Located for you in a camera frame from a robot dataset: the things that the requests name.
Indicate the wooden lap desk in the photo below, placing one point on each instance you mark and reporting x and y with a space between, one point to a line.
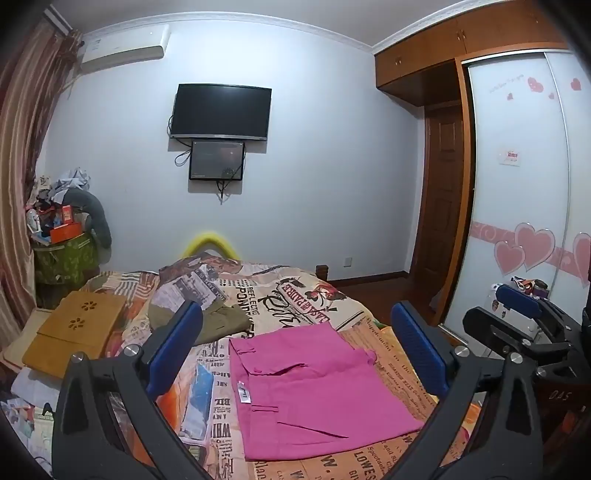
69 341

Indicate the small black monitor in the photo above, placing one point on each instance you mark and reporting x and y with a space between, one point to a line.
216 160

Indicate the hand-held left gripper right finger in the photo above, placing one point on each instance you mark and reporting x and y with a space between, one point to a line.
418 346

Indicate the orange yellow fleece blanket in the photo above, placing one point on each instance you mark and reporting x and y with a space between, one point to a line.
473 413

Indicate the white cloth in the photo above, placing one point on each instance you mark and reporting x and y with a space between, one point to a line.
34 387

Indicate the orange box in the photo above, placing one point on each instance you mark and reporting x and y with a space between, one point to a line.
64 233

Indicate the white wall socket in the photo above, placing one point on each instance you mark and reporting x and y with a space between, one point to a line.
347 262

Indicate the dark wooden bedpost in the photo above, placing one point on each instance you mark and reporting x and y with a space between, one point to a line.
322 271

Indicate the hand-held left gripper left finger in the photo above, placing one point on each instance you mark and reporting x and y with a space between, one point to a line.
178 341

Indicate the pile of clutter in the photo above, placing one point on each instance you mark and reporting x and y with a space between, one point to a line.
60 189

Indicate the pink pants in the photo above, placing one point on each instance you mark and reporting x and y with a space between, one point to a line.
314 397

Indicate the brown wooden door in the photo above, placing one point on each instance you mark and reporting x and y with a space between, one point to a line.
438 184

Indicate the wooden overhead cabinet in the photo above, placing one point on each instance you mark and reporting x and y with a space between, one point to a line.
425 60

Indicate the yellow curved cushion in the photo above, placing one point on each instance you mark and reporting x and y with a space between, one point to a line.
207 239

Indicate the red white wardrobe sticker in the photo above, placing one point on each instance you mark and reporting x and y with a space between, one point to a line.
509 157

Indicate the clutter of small items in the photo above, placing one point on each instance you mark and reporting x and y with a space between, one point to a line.
531 285

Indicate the white wardrobe with pink hearts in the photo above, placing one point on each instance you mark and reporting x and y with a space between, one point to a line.
508 207

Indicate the newspaper printed blanket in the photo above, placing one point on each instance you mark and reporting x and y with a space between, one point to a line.
295 295

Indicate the striped curtain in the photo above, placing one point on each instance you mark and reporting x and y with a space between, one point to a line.
27 138

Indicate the white air conditioner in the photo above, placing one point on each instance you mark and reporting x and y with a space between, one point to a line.
124 48

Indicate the olive green garment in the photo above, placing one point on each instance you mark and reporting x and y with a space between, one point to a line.
221 321

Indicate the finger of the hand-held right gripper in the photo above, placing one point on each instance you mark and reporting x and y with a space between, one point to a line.
519 300
498 330

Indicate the black wall television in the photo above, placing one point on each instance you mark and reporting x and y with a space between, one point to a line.
220 110

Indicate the green patterned bag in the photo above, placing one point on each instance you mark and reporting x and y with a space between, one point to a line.
64 263

